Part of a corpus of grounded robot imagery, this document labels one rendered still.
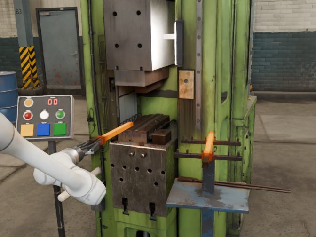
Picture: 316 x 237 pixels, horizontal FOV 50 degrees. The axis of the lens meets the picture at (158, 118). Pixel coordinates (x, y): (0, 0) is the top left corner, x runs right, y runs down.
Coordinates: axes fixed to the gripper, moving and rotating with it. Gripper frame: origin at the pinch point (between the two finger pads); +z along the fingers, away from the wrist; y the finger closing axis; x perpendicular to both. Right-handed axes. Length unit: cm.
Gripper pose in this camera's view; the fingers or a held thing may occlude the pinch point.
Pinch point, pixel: (96, 142)
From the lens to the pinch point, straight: 169.5
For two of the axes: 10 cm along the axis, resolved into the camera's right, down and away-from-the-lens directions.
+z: 3.7, -2.6, 8.9
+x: -0.3, -9.6, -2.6
